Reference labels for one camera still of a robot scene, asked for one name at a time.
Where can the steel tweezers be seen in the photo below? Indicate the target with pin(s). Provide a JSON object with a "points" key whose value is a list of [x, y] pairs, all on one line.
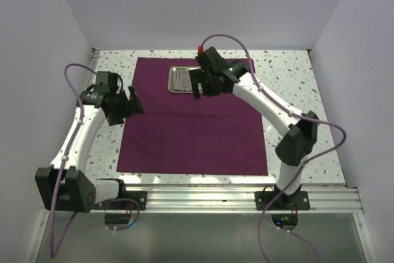
{"points": [[181, 81]]}

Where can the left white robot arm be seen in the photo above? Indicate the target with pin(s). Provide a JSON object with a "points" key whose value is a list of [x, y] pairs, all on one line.
{"points": [[63, 185]]}

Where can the aluminium left side rail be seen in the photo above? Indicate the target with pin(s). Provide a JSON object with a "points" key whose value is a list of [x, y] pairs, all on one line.
{"points": [[83, 90]]}

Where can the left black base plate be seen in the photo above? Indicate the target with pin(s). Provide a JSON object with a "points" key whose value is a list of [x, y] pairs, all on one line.
{"points": [[128, 201]]}

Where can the aluminium front rail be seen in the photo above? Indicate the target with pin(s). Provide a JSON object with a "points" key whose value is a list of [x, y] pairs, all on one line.
{"points": [[237, 198]]}

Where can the purple cloth wrap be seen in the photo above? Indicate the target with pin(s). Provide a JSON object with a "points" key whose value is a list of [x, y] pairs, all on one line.
{"points": [[177, 134]]}

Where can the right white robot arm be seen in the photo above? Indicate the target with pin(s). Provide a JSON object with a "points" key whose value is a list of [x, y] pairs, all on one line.
{"points": [[298, 130]]}

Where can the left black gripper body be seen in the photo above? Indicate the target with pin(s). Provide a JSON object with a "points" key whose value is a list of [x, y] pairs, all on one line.
{"points": [[122, 108]]}

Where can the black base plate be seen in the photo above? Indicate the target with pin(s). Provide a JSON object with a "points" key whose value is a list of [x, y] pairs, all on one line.
{"points": [[298, 200], [128, 201]]}

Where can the aluminium rail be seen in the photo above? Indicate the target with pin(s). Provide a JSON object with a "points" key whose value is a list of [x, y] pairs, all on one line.
{"points": [[237, 198], [83, 90]]}

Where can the steel instrument tray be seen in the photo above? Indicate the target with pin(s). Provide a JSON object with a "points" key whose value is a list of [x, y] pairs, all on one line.
{"points": [[171, 71]]}

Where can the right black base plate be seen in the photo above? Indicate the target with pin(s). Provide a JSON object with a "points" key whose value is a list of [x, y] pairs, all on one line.
{"points": [[298, 200]]}

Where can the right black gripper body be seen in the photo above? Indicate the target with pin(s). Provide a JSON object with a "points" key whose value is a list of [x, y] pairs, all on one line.
{"points": [[209, 87]]}

